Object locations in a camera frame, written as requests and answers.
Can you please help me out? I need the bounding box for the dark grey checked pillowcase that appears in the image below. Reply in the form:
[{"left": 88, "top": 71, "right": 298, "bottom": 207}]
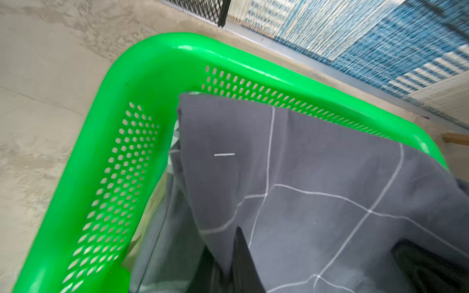
[{"left": 178, "top": 94, "right": 469, "bottom": 293}]

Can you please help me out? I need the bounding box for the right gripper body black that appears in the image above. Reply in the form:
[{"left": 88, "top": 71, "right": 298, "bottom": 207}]
[{"left": 391, "top": 239, "right": 469, "bottom": 293}]

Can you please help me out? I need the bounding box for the grey striped pillowcase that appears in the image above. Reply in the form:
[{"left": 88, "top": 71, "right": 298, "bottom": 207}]
[{"left": 127, "top": 120, "right": 211, "bottom": 293}]

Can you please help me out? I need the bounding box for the wooden whiteboard stand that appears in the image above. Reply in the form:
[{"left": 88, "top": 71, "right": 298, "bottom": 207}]
[{"left": 443, "top": 133, "right": 469, "bottom": 146}]

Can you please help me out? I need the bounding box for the black wire shelf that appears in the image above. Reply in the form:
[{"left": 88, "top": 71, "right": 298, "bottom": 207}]
[{"left": 167, "top": 0, "right": 232, "bottom": 28}]

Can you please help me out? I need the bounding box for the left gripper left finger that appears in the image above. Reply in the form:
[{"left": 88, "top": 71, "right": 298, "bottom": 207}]
[{"left": 186, "top": 249, "right": 221, "bottom": 293}]

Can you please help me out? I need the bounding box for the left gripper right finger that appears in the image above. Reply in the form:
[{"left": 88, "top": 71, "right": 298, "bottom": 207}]
[{"left": 232, "top": 227, "right": 266, "bottom": 293}]

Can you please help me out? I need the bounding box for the green plastic basket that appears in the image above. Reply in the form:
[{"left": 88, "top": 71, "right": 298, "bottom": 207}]
[{"left": 13, "top": 32, "right": 446, "bottom": 293}]

